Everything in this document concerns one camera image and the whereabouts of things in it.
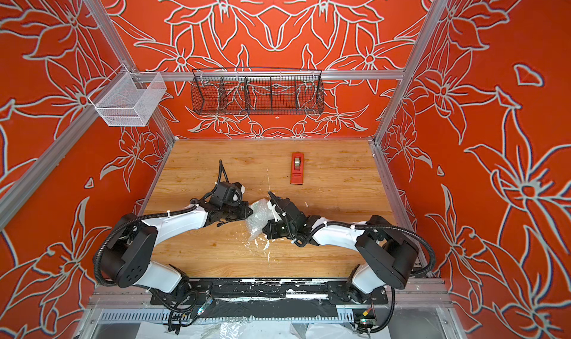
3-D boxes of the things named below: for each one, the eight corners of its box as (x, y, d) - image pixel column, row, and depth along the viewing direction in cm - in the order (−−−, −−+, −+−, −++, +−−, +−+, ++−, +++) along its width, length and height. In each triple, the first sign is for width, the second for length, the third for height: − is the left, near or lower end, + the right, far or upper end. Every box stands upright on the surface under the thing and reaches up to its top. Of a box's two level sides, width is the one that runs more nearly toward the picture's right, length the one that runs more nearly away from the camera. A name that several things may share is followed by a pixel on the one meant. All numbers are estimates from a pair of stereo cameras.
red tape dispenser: (290, 185, 103) (290, 176, 97) (289, 162, 112) (290, 152, 107) (304, 185, 103) (305, 176, 97) (302, 162, 112) (303, 152, 107)
